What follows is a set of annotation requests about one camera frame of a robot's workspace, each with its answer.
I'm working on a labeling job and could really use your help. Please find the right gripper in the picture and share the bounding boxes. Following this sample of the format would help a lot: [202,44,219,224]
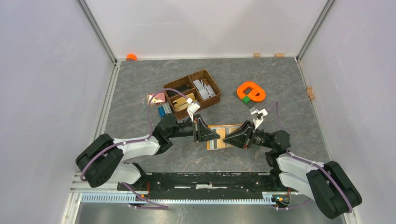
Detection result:
[222,120,274,149]

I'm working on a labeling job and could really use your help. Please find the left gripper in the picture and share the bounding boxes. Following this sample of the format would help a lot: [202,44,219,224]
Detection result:
[168,114,220,143]

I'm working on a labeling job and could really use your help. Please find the yellow leather card holder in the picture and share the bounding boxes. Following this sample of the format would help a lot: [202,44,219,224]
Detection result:
[206,124,241,151]

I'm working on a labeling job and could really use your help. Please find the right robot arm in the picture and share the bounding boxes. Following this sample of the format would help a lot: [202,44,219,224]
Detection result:
[224,120,362,219]

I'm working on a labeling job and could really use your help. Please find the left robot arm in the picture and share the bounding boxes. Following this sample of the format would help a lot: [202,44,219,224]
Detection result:
[76,113,220,190]

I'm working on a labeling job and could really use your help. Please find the gold VIP cards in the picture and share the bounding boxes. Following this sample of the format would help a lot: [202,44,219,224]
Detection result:
[172,93,196,112]

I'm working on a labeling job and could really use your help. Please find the silver cards pile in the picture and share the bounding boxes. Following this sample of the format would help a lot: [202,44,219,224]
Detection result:
[193,79,216,100]

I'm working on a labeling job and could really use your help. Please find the black cards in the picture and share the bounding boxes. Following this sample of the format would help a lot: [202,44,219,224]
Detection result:
[166,84,191,98]

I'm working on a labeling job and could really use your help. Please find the pink card box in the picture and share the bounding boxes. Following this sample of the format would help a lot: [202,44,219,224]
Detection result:
[147,92,166,105]

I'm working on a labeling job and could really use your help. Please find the green toy brick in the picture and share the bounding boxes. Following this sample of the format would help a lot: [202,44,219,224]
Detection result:
[242,96,251,104]

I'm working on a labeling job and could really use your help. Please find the brown woven basket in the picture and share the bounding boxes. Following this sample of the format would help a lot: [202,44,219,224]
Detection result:
[164,70,220,119]

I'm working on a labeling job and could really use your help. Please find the blue toy brick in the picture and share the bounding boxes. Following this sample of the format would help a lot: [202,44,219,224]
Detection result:
[157,103,172,118]

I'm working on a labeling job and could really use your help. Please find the orange tape roll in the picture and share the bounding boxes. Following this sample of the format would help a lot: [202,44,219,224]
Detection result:
[126,54,137,61]

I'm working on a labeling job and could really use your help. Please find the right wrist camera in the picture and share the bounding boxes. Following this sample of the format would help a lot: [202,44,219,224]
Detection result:
[249,107,268,129]

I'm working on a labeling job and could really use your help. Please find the orange plastic ring toy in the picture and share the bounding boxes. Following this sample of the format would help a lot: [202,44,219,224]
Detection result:
[236,81,266,102]

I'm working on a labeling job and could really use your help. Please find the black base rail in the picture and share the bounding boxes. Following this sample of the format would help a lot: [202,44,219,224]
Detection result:
[132,172,291,200]

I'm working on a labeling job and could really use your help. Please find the wooden clip on wall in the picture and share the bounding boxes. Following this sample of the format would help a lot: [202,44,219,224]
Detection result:
[306,86,315,100]

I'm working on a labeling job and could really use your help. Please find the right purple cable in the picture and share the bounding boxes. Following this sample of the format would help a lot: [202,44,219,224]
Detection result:
[266,102,354,214]

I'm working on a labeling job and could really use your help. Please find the purple cable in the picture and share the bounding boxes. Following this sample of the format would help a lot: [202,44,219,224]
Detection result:
[79,88,191,209]
[266,102,354,214]

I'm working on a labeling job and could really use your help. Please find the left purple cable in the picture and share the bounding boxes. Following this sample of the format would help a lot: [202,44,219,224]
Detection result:
[79,88,191,209]

